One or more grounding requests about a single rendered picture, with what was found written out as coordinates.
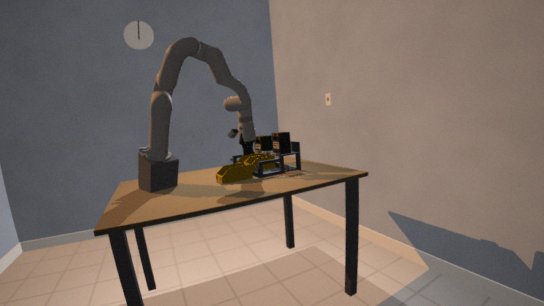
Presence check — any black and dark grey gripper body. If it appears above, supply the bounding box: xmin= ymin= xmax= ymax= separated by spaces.
xmin=238 ymin=122 xmax=256 ymax=142

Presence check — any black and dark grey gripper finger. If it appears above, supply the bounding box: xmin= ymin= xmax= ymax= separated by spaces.
xmin=239 ymin=134 xmax=249 ymax=155
xmin=248 ymin=140 xmax=255 ymax=154

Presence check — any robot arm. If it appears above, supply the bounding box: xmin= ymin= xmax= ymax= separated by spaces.
xmin=139 ymin=36 xmax=252 ymax=161

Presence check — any yellow bin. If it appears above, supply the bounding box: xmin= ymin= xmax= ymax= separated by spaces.
xmin=237 ymin=153 xmax=265 ymax=163
xmin=217 ymin=162 xmax=253 ymax=184
xmin=245 ymin=154 xmax=276 ymax=172

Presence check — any grey slanted shelf rack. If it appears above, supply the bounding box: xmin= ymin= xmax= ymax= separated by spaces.
xmin=230 ymin=141 xmax=301 ymax=178

